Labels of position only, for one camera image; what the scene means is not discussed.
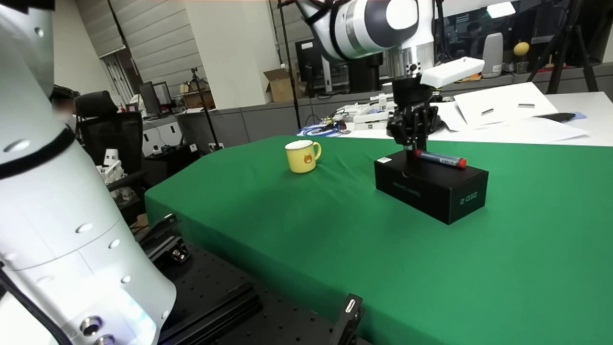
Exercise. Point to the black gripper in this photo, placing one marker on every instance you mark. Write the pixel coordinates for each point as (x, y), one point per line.
(409, 95)

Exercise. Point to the blue marker with red cap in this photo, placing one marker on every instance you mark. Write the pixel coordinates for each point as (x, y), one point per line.
(443, 159)

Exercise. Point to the yellow mug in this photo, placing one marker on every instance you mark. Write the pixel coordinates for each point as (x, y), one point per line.
(301, 155)

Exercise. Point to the black rectangular box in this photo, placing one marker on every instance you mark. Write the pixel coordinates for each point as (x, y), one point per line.
(434, 187)

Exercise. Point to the large white paper sheet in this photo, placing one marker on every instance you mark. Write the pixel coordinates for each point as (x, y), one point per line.
(505, 105)

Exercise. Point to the white speaker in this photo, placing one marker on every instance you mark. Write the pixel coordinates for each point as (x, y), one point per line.
(491, 53)

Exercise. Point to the black computer monitor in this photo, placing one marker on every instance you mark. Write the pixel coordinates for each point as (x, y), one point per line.
(309, 67)

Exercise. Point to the green table cloth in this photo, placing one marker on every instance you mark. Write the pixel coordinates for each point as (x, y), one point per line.
(395, 255)

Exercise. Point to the yellow ball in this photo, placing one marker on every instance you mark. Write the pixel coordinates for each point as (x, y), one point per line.
(522, 48)

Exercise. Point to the thin black pole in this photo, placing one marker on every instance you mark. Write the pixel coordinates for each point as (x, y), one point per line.
(290, 69)

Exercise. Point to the brown cardboard box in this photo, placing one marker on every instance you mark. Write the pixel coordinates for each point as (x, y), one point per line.
(280, 86)

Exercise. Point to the flat black device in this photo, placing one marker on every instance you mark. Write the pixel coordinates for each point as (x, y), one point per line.
(558, 117)

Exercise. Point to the large black tripod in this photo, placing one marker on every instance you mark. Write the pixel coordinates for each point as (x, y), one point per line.
(568, 44)

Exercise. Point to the black table clamp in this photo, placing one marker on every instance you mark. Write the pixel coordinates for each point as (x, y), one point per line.
(347, 318)

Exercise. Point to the black office chair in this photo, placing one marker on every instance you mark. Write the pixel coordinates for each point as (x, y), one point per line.
(112, 136)

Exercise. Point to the person with dark hair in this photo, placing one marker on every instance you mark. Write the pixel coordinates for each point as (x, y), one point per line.
(62, 101)

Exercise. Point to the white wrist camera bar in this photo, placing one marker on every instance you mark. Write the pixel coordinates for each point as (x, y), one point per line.
(455, 69)

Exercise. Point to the small black camera tripod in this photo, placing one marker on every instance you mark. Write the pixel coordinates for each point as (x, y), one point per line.
(204, 105)

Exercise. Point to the black aluminium rail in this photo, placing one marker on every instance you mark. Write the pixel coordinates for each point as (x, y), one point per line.
(211, 312)

